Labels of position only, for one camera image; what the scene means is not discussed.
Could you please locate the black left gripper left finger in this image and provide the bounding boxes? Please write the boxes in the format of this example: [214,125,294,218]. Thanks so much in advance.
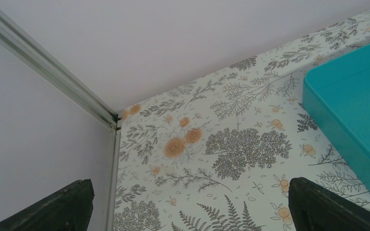
[0,179,94,231]

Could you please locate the teal plastic box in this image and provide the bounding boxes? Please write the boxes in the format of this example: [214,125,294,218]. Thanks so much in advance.
[303,44,370,192]

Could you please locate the left aluminium corner post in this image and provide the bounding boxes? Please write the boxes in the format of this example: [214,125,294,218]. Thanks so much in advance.
[0,10,120,231]

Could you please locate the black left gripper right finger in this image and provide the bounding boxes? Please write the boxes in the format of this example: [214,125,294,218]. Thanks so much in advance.
[289,177,370,231]

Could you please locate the floral patterned table mat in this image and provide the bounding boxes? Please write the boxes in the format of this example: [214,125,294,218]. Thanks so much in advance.
[111,10,370,231]

